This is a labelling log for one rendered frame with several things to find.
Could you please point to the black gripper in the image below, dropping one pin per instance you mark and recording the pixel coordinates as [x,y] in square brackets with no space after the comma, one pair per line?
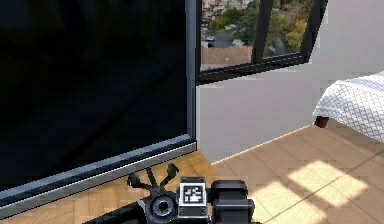
[163,206]

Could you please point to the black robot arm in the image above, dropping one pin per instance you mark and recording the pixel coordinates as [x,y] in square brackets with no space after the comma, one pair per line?
[230,203]

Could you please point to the black flat television set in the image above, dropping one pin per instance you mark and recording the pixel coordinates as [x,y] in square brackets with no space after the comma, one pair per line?
[93,86]

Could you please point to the black framed window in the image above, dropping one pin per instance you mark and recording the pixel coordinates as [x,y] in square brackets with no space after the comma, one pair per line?
[258,33]

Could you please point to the bed with white quilted cover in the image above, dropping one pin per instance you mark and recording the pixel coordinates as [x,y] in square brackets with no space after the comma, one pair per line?
[356,103]

